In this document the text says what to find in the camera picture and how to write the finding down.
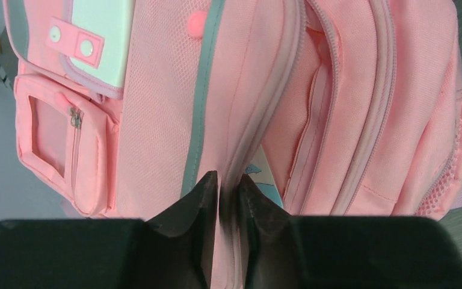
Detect blue correction tape pack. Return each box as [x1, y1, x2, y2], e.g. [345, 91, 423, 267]
[245, 146, 283, 208]

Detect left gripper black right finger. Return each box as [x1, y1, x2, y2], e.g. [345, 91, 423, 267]
[237, 175, 462, 288]

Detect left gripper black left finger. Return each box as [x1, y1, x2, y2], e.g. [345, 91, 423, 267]
[0, 171, 218, 288]

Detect pink student backpack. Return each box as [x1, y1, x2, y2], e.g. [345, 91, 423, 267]
[3, 1, 462, 288]

